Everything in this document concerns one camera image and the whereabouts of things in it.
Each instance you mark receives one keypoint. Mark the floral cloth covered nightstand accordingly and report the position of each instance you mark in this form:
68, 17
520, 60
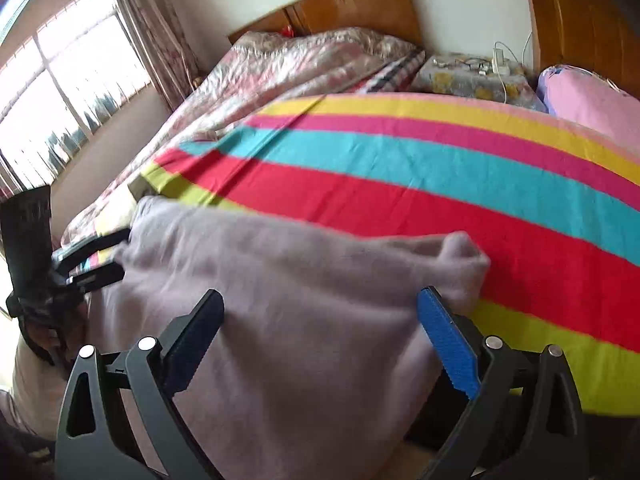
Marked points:
465, 85

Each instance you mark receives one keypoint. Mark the brown wooden headboard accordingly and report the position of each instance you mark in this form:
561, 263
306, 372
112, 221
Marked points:
350, 5

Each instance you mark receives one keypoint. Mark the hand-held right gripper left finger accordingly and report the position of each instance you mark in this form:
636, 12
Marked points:
200, 335

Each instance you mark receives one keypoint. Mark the pink floral curtain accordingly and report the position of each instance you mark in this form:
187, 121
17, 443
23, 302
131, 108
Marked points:
150, 25

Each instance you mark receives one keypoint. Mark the pink pillow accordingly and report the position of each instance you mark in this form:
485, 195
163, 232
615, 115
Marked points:
585, 97

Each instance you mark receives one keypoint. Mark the mauve pants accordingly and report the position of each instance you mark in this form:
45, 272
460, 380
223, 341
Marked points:
300, 285

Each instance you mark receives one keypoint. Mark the red black checkered bed sheet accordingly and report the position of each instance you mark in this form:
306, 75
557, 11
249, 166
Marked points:
395, 72

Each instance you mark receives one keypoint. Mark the brown wooden cabinet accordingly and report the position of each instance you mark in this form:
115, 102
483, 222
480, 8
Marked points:
575, 15

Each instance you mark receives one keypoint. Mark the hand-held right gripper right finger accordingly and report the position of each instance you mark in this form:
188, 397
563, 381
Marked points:
445, 335

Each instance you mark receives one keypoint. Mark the white charger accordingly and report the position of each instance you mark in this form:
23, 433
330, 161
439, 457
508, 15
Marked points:
500, 62

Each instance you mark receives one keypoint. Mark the barred window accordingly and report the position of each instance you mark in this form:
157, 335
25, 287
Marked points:
75, 70

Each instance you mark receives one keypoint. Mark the pink floral quilt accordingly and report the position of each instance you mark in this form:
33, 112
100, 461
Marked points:
280, 65

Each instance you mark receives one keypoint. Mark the small red ornament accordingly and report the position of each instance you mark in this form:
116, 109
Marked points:
286, 31

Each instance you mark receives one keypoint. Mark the rainbow striped blanket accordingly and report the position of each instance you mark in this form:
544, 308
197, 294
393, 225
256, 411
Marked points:
400, 185

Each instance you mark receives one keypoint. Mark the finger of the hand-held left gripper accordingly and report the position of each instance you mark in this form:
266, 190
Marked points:
92, 250
97, 277

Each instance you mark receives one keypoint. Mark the person's left hand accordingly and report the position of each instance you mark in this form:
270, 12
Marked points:
55, 337

